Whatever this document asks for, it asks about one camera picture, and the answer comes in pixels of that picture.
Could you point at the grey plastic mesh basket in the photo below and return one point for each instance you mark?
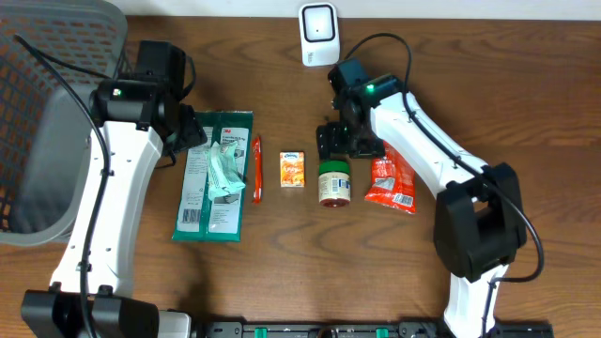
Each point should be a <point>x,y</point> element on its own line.
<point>44,134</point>

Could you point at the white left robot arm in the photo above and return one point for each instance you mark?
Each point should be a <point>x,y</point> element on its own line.
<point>136,118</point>

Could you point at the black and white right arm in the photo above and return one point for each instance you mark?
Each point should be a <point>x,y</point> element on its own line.
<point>478,228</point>

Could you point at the mint green wipe packet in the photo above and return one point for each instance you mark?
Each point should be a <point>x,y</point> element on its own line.
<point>223,175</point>

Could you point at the red snack packet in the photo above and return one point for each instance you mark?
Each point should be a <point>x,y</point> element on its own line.
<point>392,182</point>

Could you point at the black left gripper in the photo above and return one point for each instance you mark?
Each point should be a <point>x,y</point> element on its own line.
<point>195,134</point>

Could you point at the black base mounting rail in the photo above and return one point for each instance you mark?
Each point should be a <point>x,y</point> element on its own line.
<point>404,329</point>

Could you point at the green 3M glove package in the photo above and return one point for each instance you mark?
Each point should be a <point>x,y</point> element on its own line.
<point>219,220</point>

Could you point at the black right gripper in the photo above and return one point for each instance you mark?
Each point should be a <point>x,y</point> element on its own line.
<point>331,141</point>

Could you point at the green-lid white jar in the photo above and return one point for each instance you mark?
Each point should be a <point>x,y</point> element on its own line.
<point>334,187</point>

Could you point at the orange Kleenex tissue pack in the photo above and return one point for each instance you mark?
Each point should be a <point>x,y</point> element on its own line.
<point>292,169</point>

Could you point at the red coffee stick sachet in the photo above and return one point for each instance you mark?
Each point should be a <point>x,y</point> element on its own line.
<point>258,176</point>

